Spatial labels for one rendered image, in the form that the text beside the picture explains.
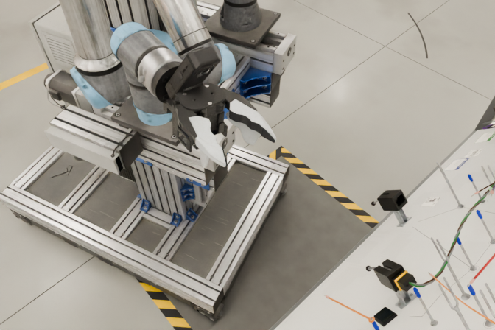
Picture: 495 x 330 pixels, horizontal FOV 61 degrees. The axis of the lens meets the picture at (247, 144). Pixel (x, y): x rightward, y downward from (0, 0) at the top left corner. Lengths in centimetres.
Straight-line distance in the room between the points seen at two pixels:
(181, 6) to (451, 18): 351
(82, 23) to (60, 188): 154
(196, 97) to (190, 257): 146
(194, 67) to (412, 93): 275
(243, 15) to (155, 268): 116
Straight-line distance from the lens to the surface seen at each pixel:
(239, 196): 218
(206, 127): 58
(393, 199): 127
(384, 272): 98
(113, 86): 106
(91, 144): 133
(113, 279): 229
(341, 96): 306
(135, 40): 75
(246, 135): 64
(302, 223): 235
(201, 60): 58
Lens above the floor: 201
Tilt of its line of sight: 49 degrees down
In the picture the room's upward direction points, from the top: straight up
